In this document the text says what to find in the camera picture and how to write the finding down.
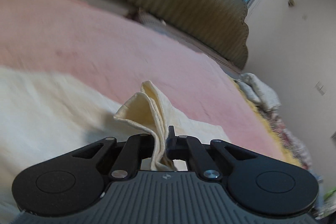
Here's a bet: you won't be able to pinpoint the cream white pants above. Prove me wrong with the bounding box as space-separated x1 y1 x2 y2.
1 67 228 223

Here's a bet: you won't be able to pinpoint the white wall switch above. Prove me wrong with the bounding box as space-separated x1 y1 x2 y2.
315 81 326 96

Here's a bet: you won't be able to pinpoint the olive striped headboard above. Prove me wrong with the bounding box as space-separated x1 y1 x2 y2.
108 0 249 69

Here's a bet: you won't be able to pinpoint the pink bed blanket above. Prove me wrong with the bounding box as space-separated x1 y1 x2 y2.
1 0 285 160

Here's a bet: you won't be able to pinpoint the crumpled patterned quilt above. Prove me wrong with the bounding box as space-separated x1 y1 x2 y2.
235 73 313 171

